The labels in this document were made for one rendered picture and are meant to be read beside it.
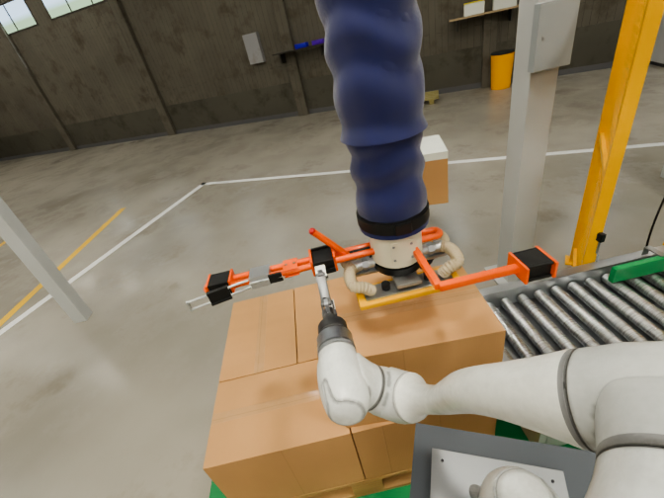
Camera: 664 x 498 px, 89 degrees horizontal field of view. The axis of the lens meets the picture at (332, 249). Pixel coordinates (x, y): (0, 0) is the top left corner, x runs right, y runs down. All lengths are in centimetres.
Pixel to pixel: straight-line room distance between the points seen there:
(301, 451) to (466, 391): 113
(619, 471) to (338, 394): 47
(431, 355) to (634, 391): 90
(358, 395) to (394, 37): 74
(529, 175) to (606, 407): 217
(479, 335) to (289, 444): 85
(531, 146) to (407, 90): 162
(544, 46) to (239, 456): 235
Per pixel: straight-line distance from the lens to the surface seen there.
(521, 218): 262
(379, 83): 85
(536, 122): 238
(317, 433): 153
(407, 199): 97
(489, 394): 48
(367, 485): 191
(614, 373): 40
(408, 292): 111
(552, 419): 44
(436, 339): 121
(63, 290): 396
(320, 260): 110
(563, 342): 182
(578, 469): 127
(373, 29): 85
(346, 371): 73
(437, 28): 967
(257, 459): 160
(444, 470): 117
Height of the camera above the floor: 185
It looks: 32 degrees down
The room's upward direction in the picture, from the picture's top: 13 degrees counter-clockwise
